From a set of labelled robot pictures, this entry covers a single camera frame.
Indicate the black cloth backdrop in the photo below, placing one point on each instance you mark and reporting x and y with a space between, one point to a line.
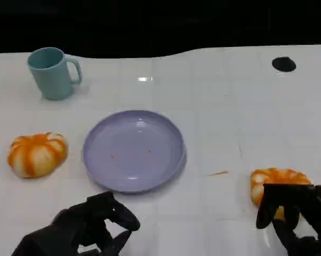
149 24

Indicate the lilac plate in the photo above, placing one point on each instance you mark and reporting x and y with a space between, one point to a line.
134 152

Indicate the orange white toy bread roll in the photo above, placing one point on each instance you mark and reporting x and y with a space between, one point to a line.
37 156
279 176

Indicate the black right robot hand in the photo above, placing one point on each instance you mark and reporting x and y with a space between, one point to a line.
309 208

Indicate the pale green mug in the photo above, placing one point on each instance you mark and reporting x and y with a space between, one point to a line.
52 76

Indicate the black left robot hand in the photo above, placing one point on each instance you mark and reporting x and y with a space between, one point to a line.
77 226

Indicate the black round table grommet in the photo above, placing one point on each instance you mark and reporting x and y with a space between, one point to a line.
283 64

